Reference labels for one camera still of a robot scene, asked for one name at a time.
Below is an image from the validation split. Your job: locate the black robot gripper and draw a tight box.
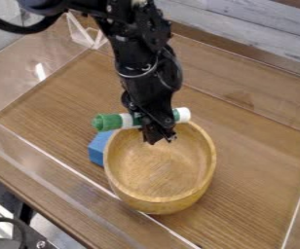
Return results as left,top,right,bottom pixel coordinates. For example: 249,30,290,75
94,0,182,145

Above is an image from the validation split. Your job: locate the green Expo marker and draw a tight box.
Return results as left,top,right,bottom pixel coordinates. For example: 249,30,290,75
91,107,192,132

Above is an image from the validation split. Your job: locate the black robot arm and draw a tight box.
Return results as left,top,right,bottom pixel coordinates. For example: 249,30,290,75
0,0,182,144

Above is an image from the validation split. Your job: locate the brown wooden bowl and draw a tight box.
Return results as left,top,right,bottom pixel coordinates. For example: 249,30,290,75
103,122,218,215

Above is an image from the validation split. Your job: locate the blue foam block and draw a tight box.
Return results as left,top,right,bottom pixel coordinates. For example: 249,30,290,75
87,130,114,166

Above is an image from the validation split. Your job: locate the black metal stand base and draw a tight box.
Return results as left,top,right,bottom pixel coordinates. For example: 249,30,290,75
11,226,58,249

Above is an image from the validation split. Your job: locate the clear acrylic corner bracket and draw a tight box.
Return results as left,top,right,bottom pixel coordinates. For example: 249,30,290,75
67,12,109,50

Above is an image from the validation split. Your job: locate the clear acrylic tray wall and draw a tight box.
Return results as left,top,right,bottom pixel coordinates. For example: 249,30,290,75
0,125,200,249

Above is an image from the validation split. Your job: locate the black cable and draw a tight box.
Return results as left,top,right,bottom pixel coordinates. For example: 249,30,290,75
0,217,31,249

